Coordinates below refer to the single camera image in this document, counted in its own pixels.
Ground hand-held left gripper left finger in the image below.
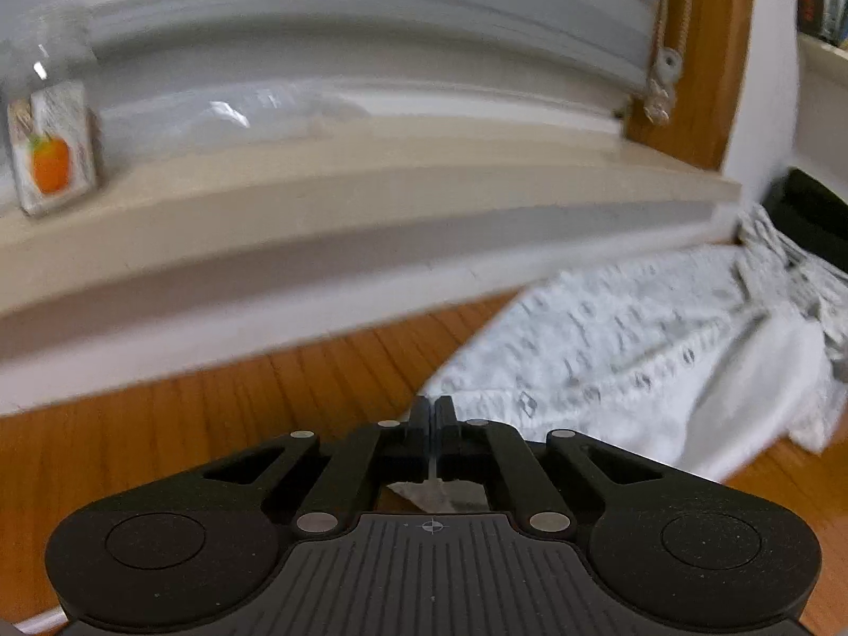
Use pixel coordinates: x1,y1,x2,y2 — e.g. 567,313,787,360
172,396,433,539

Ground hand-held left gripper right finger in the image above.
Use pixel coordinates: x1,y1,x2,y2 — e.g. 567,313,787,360
434,396,696,537

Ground white patterned pajama garment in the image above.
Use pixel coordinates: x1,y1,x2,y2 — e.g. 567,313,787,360
387,202,848,514

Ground beige window sill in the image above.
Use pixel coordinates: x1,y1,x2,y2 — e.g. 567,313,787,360
0,116,743,359

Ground clear plastic bag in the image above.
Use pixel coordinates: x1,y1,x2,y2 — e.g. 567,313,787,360
99,76,372,153

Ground grey window blind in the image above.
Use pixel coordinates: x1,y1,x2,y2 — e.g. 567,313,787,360
0,0,673,113

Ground clear jar with orange label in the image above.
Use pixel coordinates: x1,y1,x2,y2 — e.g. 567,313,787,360
0,33,100,218

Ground wooden window trim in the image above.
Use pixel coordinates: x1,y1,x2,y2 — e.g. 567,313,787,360
623,0,756,173

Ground white bookshelf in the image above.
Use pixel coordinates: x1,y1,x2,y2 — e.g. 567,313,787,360
795,30,848,180

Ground clear plastic cord clip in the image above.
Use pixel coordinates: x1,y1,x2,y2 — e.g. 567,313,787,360
641,49,683,127

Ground black drawstring pants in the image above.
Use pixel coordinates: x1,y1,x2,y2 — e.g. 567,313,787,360
762,169,848,259

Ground beaded blind cord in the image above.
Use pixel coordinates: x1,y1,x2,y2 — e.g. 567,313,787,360
652,0,696,57

